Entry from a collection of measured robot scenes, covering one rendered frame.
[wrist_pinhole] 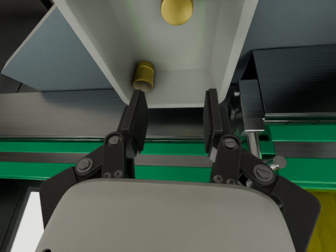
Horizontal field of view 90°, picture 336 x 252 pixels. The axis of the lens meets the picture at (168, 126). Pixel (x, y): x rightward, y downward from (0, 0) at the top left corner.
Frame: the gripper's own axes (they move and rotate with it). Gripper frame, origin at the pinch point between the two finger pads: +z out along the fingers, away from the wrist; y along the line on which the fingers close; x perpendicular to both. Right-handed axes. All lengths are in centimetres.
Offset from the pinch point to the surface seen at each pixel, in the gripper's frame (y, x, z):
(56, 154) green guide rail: -28.5, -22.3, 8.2
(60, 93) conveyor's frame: -31.1, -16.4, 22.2
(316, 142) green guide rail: 18.8, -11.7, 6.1
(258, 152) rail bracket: 10.1, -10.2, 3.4
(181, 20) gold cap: 0.2, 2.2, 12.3
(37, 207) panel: -43, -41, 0
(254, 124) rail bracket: 9.9, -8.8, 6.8
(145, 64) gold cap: -6.5, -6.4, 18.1
